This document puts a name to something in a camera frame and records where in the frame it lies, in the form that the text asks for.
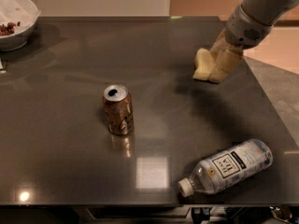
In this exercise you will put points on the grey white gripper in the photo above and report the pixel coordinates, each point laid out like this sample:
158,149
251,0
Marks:
244,31

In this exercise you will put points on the pale yellow sponge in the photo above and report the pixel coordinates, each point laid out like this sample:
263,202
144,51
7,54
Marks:
204,63

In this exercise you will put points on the brown soda can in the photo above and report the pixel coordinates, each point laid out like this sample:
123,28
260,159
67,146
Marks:
117,101

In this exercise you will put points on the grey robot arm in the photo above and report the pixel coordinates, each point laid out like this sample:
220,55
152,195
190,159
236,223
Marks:
266,12

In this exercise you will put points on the white bowl with food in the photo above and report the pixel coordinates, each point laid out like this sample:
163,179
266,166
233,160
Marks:
24,14

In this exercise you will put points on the clear plastic water bottle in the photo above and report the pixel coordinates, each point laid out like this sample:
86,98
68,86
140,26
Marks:
227,168

